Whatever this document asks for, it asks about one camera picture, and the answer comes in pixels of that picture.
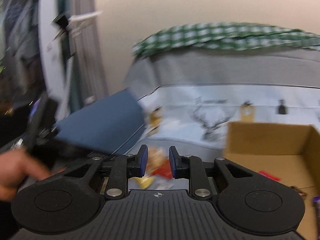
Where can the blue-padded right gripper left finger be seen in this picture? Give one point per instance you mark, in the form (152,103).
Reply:
(120,169)

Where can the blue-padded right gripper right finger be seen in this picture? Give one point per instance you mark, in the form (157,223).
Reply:
(192,169)

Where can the person's left hand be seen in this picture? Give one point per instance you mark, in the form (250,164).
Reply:
(17,164)

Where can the snack pile on sofa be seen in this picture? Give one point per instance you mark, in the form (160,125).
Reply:
(158,175)

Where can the deer print sofa cover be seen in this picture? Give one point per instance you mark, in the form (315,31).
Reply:
(195,93)

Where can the pink snack packet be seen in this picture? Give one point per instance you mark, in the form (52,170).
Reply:
(268,175)

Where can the grey curtain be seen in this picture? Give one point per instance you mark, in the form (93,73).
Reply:
(85,79)

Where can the brown cardboard box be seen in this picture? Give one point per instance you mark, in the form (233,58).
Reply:
(288,152)

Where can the purple candy wrapper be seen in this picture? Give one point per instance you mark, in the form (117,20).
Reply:
(316,204)

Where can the green checkered cloth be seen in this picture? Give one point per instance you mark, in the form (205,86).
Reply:
(235,36)

